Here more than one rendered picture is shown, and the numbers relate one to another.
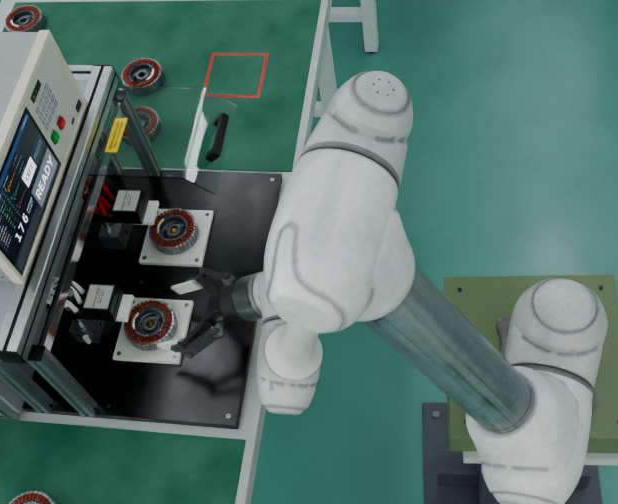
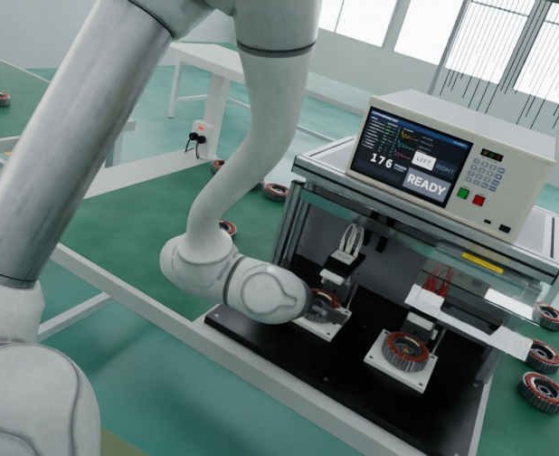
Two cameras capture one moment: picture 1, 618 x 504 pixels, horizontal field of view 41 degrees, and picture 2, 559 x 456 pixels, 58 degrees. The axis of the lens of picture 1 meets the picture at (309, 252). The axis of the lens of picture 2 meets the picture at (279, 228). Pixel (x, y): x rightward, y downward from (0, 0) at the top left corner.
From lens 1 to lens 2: 1.37 m
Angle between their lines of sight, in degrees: 70
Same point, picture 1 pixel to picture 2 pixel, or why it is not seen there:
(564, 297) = (29, 380)
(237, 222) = (406, 403)
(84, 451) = not seen: hidden behind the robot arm
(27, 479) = (246, 242)
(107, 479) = not seen: hidden behind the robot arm
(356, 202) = not seen: outside the picture
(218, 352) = (274, 334)
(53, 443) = (261, 256)
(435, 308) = (82, 37)
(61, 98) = (500, 197)
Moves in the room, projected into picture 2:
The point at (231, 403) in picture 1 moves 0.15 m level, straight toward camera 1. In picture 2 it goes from (225, 320) to (161, 313)
